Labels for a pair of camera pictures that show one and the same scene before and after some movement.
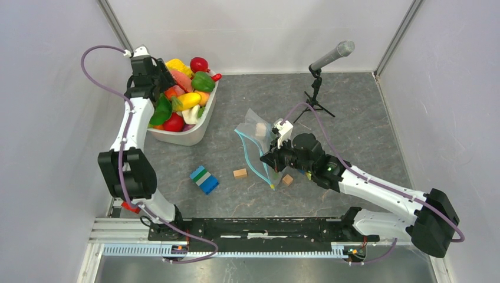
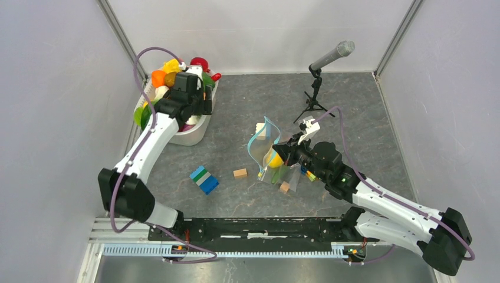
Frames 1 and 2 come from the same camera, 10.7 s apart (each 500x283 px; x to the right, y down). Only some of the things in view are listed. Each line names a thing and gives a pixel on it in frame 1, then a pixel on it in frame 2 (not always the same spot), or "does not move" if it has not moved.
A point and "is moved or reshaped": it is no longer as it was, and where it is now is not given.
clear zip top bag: [258, 137] is moved or reshaped
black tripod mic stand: [312, 104] does not move
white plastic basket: [191, 135] does not move
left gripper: [160, 69] → [200, 93]
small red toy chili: [216, 77] does not move
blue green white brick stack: [202, 177] does not move
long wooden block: [240, 174] does not move
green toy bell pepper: [203, 81] does not move
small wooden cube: [288, 180] → [284, 187]
